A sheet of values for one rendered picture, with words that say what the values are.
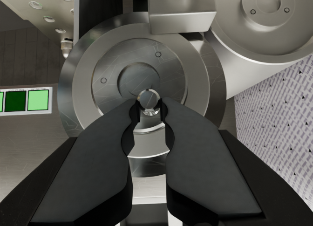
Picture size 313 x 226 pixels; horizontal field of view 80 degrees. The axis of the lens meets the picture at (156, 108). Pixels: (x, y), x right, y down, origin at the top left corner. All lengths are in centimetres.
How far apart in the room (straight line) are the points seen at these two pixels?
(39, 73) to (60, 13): 200
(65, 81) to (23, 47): 253
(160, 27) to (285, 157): 23
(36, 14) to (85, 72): 34
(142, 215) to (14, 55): 243
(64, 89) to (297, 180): 28
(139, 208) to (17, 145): 37
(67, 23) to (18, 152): 34
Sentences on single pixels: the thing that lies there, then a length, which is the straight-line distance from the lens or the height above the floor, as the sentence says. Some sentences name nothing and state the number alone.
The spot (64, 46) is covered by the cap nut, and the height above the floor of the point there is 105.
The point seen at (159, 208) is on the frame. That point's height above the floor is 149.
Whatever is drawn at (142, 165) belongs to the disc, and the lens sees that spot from 16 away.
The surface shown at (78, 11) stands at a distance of 22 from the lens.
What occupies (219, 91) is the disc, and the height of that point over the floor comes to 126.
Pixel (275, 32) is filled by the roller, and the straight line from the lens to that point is 22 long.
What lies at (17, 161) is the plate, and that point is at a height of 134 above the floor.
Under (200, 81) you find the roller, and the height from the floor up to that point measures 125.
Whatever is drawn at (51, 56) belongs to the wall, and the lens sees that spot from 244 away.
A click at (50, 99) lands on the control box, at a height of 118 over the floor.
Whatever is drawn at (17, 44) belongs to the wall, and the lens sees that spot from 278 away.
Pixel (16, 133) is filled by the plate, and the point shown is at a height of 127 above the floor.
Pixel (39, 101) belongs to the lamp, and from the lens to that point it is 58.
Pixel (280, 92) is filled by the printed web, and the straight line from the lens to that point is 30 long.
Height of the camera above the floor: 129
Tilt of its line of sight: 8 degrees down
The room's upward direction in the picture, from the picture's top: 177 degrees clockwise
